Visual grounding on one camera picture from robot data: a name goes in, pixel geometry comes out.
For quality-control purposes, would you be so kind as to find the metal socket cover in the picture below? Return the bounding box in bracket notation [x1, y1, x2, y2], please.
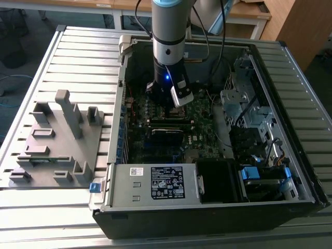
[168, 105, 188, 119]

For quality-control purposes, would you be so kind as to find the CPU socket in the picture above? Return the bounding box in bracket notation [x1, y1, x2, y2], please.
[164, 105, 189, 120]

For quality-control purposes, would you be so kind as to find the black RAM slot bank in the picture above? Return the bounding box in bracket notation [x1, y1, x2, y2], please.
[149, 117, 195, 128]

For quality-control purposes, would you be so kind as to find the black graphics card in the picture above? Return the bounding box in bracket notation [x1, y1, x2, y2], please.
[150, 127, 185, 151]

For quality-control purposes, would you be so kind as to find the green motherboard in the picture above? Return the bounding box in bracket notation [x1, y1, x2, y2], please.
[121, 79, 236, 164]

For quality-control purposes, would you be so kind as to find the metal drive cage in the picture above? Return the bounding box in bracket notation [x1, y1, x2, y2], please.
[219, 50, 281, 130]

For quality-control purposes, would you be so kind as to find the chipset heatsink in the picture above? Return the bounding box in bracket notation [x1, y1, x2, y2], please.
[184, 149, 200, 162]

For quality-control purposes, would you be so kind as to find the grey power supply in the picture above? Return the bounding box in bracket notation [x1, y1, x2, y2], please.
[102, 163, 205, 208]

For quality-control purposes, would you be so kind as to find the grey parts rack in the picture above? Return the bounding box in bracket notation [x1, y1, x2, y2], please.
[7, 89, 106, 188]

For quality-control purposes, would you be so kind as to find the blue disk carrier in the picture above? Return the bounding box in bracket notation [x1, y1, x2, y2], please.
[240, 167, 261, 181]

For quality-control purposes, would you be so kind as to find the green RAM stick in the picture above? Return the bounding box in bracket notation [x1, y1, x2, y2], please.
[30, 158, 59, 164]

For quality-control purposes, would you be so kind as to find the black hard disk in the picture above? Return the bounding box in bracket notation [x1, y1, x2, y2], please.
[243, 178, 284, 202]

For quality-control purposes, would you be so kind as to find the black PC case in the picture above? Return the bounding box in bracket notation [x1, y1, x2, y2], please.
[88, 33, 331, 241]

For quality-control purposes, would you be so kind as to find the wooden cabinet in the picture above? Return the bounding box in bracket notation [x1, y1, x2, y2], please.
[260, 0, 332, 72]

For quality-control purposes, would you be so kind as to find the black office chair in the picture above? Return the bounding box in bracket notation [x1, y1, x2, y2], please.
[0, 7, 30, 70]

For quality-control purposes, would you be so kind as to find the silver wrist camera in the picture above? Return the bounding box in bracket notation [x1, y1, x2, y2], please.
[170, 80, 195, 108]

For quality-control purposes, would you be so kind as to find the red twisted wire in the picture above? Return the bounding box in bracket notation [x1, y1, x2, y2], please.
[126, 82, 137, 115]

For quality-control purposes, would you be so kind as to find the black looped case cable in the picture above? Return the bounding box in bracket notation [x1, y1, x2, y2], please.
[210, 56, 233, 90]

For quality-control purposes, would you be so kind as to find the grey case handle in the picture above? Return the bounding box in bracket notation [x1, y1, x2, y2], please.
[118, 35, 133, 63]

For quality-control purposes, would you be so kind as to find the black drive cable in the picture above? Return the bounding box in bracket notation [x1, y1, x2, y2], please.
[234, 94, 258, 128]

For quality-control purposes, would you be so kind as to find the wooden desk white frame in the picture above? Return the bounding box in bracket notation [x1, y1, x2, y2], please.
[114, 0, 272, 40]
[0, 0, 122, 29]

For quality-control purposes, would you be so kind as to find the coloured wire bundle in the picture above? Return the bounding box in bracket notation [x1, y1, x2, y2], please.
[266, 137, 290, 168]

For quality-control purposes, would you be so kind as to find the blue floor cable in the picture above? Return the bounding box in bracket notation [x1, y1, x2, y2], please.
[0, 74, 35, 107]

